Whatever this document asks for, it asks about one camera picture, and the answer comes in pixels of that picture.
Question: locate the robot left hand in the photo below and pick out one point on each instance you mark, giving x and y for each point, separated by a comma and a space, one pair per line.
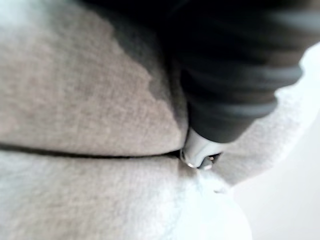
225, 75

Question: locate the beige fabric cushion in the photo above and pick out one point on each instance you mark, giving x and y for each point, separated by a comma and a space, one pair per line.
75, 82

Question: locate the light grey fabric cushion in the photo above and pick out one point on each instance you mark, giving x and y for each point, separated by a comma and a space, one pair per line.
87, 197

